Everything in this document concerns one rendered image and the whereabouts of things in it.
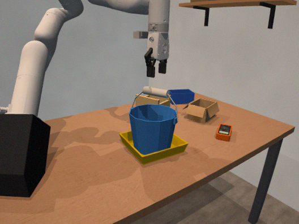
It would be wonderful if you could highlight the orange digital multimeter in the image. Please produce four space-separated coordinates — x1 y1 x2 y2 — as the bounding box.
216 124 232 141

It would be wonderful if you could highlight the blue bucket with wire handle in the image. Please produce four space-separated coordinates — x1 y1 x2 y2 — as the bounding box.
129 86 178 155

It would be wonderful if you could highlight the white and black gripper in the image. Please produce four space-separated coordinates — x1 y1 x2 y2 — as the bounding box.
144 31 169 77

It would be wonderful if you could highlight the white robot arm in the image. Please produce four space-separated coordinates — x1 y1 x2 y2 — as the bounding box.
0 0 170 117

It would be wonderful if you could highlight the yellow square tray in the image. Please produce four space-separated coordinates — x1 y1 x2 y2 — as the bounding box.
119 131 188 165

